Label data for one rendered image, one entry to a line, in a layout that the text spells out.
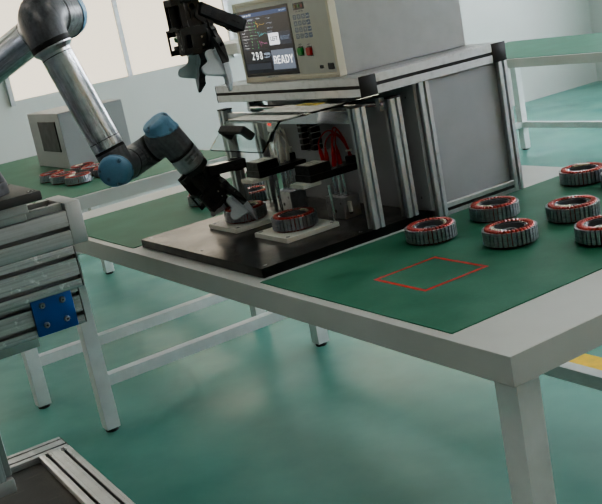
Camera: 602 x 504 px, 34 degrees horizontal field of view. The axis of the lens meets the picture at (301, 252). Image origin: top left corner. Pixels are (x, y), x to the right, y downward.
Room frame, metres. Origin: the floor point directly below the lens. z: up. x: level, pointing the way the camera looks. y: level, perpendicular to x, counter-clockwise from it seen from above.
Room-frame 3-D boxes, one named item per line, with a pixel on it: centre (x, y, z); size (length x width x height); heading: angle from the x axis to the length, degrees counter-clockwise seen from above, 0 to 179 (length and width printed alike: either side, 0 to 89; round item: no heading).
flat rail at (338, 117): (2.50, -0.03, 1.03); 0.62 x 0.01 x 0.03; 30
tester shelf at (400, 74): (2.61, -0.21, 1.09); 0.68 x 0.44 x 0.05; 30
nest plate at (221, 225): (2.55, 0.12, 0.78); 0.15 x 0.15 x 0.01; 30
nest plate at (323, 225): (2.34, 0.00, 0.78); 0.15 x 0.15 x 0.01; 30
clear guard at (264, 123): (2.29, -0.04, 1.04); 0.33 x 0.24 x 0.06; 120
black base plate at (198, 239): (2.45, 0.05, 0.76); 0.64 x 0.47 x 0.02; 30
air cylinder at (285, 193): (2.62, 0.00, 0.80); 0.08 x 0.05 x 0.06; 30
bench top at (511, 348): (2.57, -0.15, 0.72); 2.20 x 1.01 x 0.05; 30
